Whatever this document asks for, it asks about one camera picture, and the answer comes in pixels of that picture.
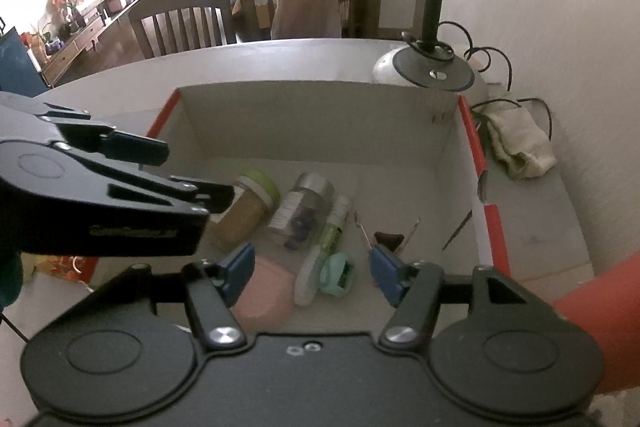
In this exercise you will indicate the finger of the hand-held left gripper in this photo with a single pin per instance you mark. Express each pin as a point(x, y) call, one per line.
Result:
point(210, 197)
point(137, 149)

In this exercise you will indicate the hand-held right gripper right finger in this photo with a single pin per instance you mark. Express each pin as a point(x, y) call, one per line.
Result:
point(385, 267)

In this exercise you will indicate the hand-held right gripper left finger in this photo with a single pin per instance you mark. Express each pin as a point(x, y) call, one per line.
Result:
point(240, 269)

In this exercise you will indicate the pink heart-shaped box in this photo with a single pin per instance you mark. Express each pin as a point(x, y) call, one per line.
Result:
point(267, 294)

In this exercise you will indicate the green lid spice jar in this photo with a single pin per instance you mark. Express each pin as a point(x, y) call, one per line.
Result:
point(250, 212)

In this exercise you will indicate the mint green pencil sharpener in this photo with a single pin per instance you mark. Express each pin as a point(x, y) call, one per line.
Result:
point(337, 274)

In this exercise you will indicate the green white marker pen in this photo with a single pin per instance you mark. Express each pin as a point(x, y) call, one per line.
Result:
point(330, 237)

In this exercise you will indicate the clear jar of purple pins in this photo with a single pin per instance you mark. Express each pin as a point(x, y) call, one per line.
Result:
point(300, 207)

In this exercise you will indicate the red cardboard box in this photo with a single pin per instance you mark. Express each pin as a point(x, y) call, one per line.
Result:
point(310, 127)

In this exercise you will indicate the wooden TV cabinet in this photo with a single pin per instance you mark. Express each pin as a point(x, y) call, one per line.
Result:
point(95, 32)

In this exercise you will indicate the wooden chair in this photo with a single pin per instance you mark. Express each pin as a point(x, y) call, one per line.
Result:
point(360, 2)
point(185, 19)

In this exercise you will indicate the blue panel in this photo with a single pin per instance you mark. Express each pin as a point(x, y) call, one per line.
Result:
point(17, 62)

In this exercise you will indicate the white crumpled cloth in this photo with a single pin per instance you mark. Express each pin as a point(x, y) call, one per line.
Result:
point(520, 142)

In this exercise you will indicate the grey desk lamp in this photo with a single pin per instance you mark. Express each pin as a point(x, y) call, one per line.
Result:
point(432, 67)

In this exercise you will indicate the pink cloth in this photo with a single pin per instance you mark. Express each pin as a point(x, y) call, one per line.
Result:
point(305, 2)

